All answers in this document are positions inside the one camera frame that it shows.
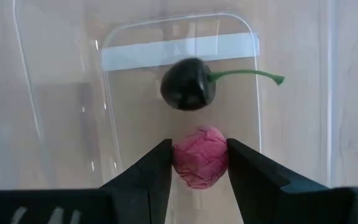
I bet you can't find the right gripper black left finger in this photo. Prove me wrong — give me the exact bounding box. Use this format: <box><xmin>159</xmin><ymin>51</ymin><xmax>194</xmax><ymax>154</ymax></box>
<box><xmin>0</xmin><ymin>139</ymin><xmax>173</xmax><ymax>224</ymax></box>

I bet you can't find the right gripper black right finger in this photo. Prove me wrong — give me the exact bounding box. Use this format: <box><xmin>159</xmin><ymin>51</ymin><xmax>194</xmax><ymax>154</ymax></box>
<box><xmin>227</xmin><ymin>138</ymin><xmax>358</xmax><ymax>224</ymax></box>

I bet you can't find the pink ball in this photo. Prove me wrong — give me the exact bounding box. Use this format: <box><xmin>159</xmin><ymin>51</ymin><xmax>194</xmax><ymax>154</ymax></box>
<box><xmin>172</xmin><ymin>125</ymin><xmax>229</xmax><ymax>190</ymax></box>

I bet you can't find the dark cherry green stem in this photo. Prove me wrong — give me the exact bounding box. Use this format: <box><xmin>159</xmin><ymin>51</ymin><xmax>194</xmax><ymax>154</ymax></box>
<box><xmin>160</xmin><ymin>57</ymin><xmax>285</xmax><ymax>111</ymax></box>

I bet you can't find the clear plastic bag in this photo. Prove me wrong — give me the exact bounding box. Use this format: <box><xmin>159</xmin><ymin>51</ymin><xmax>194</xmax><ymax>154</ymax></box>
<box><xmin>0</xmin><ymin>0</ymin><xmax>358</xmax><ymax>224</ymax></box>

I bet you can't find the white tape strip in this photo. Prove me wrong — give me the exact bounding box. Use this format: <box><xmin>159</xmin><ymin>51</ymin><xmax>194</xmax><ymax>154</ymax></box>
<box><xmin>100</xmin><ymin>32</ymin><xmax>260</xmax><ymax>72</ymax></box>

